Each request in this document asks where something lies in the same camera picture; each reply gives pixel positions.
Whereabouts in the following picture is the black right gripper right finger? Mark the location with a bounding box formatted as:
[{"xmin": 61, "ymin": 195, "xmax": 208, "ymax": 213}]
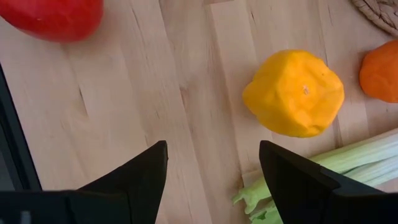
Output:
[{"xmin": 259, "ymin": 139, "xmax": 398, "ymax": 224}]

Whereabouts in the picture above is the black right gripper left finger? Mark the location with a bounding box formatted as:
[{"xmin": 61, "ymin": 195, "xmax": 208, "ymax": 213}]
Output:
[{"xmin": 0, "ymin": 139, "xmax": 169, "ymax": 224}]

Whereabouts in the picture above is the yellow bell pepper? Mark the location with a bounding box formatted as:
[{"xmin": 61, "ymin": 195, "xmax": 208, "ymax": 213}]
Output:
[{"xmin": 241, "ymin": 49, "xmax": 345, "ymax": 139}]

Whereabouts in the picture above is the orange fruit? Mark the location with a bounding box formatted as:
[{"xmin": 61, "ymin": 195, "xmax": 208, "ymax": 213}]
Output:
[{"xmin": 359, "ymin": 39, "xmax": 398, "ymax": 104}]

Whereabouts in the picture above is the bright red apple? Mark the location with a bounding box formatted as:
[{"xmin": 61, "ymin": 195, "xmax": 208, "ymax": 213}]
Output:
[{"xmin": 0, "ymin": 0, "xmax": 104, "ymax": 44}]

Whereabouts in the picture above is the round woven mat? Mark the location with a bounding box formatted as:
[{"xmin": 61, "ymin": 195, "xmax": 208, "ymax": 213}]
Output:
[{"xmin": 351, "ymin": 0, "xmax": 398, "ymax": 37}]

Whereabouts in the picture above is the black aluminium table frame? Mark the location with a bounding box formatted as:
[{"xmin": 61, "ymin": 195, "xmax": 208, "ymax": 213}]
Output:
[{"xmin": 0, "ymin": 63, "xmax": 42, "ymax": 191}]

